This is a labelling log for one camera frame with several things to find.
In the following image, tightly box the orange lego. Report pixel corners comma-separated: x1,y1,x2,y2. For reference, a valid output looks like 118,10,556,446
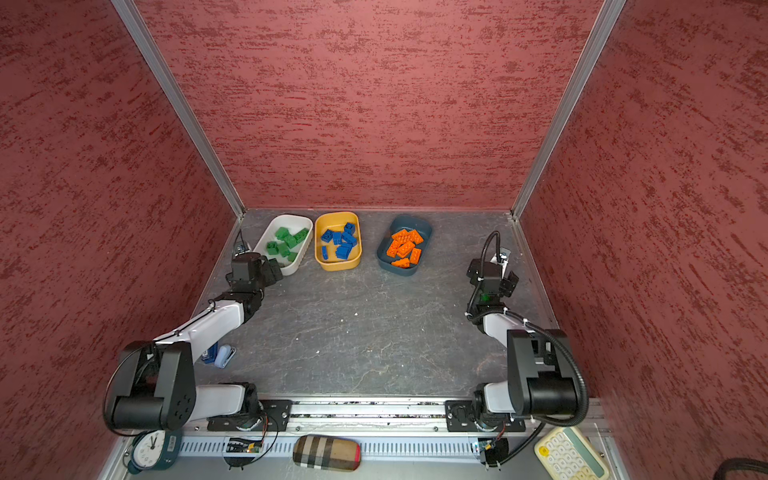
409,230,424,245
386,240,401,258
398,241,415,258
409,248,422,265
391,229,410,243
391,258,411,269

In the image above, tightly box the blue lego pair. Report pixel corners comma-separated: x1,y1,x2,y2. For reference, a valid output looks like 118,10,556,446
341,232,358,248

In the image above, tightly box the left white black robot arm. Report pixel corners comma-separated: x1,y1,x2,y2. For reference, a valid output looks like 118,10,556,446
102,252,283,436

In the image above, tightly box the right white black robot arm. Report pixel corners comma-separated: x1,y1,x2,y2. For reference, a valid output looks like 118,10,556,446
465,250,589,429

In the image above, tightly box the white rectangular container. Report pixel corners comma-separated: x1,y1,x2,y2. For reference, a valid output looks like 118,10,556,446
254,214,313,276

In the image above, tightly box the yellow rectangular container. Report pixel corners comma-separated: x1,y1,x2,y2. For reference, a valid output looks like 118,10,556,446
315,212,362,272

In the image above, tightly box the light blue small object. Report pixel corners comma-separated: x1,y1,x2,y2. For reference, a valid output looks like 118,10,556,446
214,344,237,369

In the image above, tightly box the blue stapler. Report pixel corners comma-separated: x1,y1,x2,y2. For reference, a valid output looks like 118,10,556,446
200,343,219,364

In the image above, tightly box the teal rectangular container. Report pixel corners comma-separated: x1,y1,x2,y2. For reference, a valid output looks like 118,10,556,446
376,214,433,276

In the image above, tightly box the yellow green calculator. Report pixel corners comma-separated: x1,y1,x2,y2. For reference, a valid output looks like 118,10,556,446
534,427,611,480

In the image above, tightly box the plaid fabric pouch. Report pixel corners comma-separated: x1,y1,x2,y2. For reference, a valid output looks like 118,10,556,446
292,435,362,472

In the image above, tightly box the green analog clock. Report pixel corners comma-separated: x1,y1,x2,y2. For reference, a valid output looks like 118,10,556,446
123,430,182,475

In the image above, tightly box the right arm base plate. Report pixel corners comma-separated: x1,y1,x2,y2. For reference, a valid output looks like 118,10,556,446
444,400,526,434

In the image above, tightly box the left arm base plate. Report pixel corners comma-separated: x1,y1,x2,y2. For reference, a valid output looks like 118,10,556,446
206,399,294,434

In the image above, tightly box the black corrugated cable hose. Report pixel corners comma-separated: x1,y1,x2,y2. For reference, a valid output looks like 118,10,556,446
478,230,590,466

